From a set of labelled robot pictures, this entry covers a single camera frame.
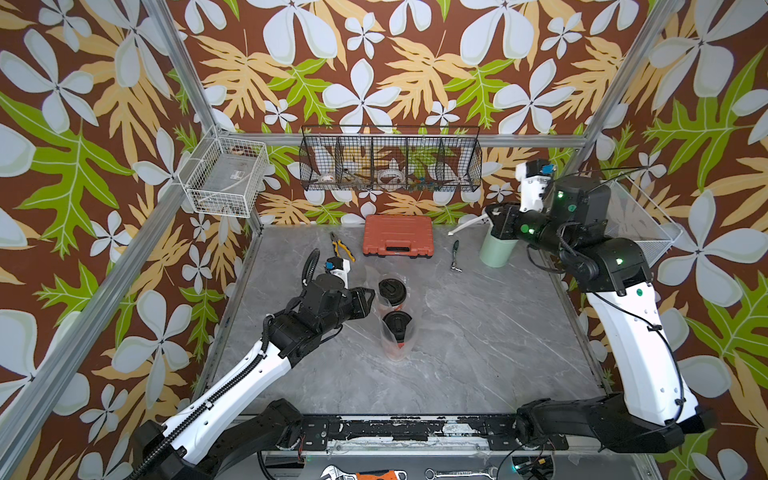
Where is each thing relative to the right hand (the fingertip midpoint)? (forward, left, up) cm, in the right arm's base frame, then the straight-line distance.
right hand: (485, 206), depth 61 cm
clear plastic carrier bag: (0, +24, -27) cm, 36 cm away
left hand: (-7, +24, -21) cm, 33 cm away
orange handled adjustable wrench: (-43, +25, -44) cm, 66 cm away
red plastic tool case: (+30, +16, -41) cm, 53 cm away
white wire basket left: (+26, +68, -11) cm, 74 cm away
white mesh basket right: (+10, -44, -12) cm, 46 cm away
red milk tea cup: (-4, +19, -28) cm, 34 cm away
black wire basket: (+40, +19, -14) cm, 47 cm away
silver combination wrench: (-43, +10, -45) cm, 63 cm away
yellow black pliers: (+30, +40, -45) cm, 67 cm away
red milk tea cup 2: (-15, +18, -27) cm, 36 cm away
